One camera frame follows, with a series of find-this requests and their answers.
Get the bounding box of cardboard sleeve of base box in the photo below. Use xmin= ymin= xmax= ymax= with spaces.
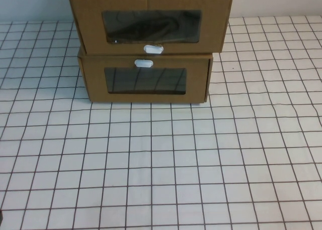
xmin=77 ymin=47 xmax=214 ymax=105

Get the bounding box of windowed cardboard drawer with smooth film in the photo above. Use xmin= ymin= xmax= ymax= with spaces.
xmin=80 ymin=58 xmax=211 ymax=103

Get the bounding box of white grid tablecloth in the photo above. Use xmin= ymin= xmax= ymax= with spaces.
xmin=0 ymin=15 xmax=322 ymax=230

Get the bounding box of white plastic drawer handle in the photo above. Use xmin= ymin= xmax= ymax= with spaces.
xmin=134 ymin=58 xmax=154 ymax=69

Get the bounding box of white plastic handle with notch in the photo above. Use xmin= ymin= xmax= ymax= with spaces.
xmin=143 ymin=44 xmax=165 ymax=55

